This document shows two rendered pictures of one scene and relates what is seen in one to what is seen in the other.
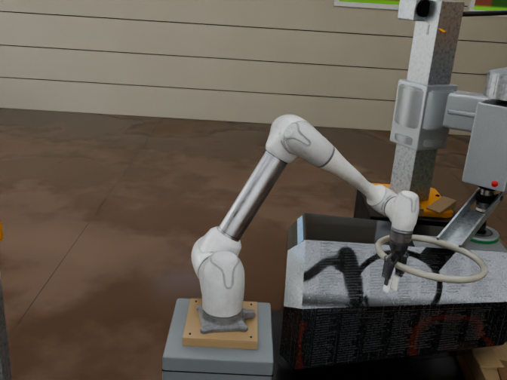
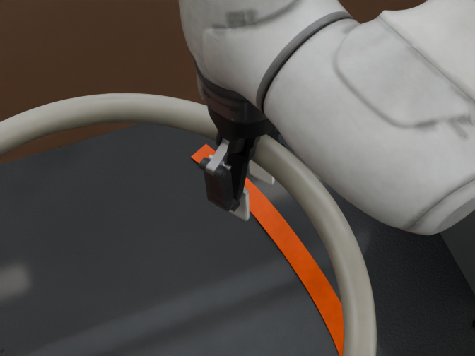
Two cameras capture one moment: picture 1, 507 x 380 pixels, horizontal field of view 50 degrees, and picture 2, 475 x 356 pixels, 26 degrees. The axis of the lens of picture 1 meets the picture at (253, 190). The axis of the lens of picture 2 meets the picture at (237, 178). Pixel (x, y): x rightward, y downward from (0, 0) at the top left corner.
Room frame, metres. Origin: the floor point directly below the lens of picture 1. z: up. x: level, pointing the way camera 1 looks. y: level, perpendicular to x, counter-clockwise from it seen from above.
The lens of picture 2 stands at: (2.59, -0.83, 1.85)
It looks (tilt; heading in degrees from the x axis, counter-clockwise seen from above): 60 degrees down; 159
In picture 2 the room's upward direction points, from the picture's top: straight up
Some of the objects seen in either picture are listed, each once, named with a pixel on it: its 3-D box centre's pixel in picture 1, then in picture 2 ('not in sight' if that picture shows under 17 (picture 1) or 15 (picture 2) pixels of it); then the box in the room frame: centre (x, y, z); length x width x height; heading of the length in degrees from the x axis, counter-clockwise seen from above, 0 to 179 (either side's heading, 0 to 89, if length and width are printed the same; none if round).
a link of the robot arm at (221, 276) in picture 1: (222, 280); not in sight; (1.82, 0.09, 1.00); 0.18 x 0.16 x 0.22; 18
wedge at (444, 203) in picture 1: (441, 204); not in sight; (3.32, -1.23, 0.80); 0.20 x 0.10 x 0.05; 134
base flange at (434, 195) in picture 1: (407, 198); not in sight; (3.50, -1.06, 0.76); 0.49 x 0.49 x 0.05; 89
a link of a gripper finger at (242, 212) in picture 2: (394, 282); (235, 199); (2.08, -0.64, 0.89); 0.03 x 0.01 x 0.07; 36
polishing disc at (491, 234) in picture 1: (477, 231); not in sight; (2.71, -1.22, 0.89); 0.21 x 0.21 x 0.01
